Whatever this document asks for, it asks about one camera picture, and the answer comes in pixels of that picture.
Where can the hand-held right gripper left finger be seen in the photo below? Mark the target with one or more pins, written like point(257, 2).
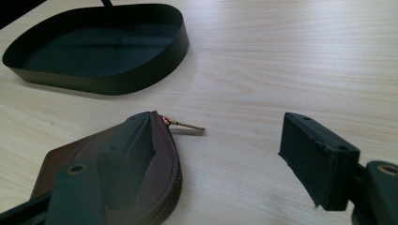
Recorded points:
point(125, 156)

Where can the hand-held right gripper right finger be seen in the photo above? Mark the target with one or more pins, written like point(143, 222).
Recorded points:
point(316, 162)

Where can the brown leather zip pouch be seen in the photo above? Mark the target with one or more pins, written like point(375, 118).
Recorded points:
point(167, 162)

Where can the black oval tray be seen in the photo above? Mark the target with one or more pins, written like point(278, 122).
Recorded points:
point(103, 50)

